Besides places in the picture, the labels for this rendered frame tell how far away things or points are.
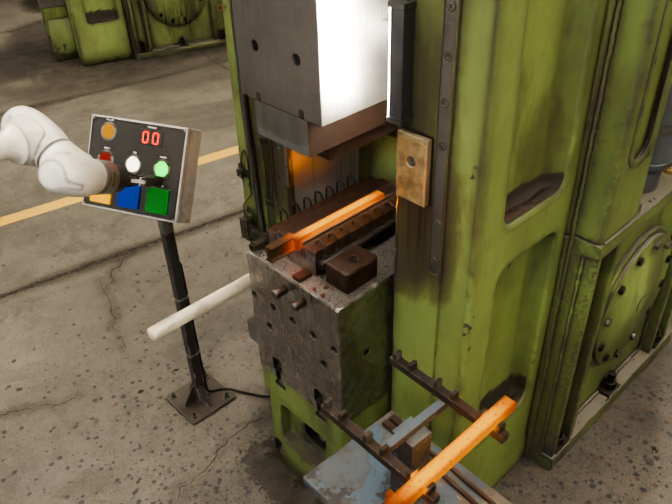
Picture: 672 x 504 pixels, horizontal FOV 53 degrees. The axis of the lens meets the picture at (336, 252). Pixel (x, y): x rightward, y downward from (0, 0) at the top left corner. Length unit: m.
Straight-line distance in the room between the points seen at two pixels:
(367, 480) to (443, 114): 0.85
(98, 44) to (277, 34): 4.98
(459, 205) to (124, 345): 1.95
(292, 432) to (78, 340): 1.22
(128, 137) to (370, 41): 0.86
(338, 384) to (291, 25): 0.95
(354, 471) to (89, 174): 0.95
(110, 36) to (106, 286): 3.41
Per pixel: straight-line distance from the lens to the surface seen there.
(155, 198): 2.07
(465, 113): 1.46
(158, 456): 2.67
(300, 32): 1.53
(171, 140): 2.06
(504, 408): 1.46
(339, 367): 1.85
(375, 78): 1.65
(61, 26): 6.71
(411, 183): 1.60
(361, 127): 1.74
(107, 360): 3.10
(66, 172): 1.70
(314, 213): 1.95
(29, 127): 1.80
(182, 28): 6.59
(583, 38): 1.72
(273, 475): 2.53
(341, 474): 1.67
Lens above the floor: 2.02
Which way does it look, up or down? 35 degrees down
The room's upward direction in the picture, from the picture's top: 2 degrees counter-clockwise
